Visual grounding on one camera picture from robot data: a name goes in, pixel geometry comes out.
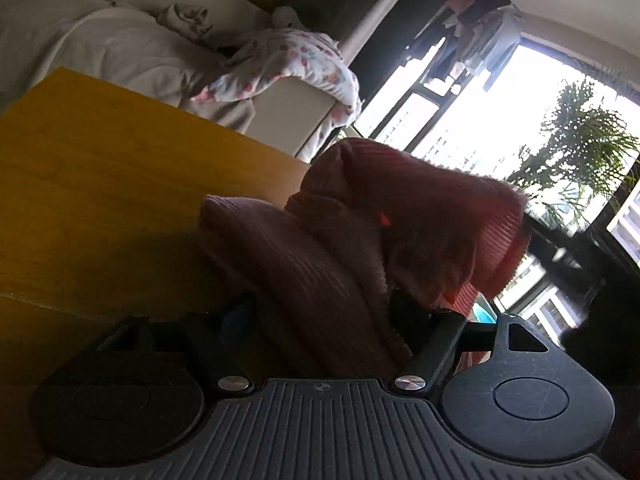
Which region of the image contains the tall plant in white pot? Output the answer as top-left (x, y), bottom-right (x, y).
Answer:
top-left (505, 77), bottom-right (640, 231)

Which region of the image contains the row of hanging clothes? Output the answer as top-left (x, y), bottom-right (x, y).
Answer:
top-left (405, 0), bottom-right (526, 93)

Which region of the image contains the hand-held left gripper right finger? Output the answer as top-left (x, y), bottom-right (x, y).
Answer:
top-left (390, 292), bottom-right (551, 403)

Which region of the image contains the crumpled beige cloth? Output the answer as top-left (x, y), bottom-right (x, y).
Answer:
top-left (157, 4), bottom-right (211, 36)

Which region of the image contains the dark window frame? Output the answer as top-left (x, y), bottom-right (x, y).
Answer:
top-left (360, 30), bottom-right (640, 341)

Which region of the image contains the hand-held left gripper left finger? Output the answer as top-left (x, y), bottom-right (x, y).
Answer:
top-left (97, 302), bottom-right (256, 396)

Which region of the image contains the pink knit sweater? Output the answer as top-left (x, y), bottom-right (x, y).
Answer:
top-left (197, 137), bottom-right (531, 378)

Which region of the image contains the floral blanket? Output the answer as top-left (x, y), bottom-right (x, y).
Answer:
top-left (192, 27), bottom-right (363, 133)

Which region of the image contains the beige sofa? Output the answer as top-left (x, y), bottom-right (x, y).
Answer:
top-left (0, 0), bottom-right (346, 161)

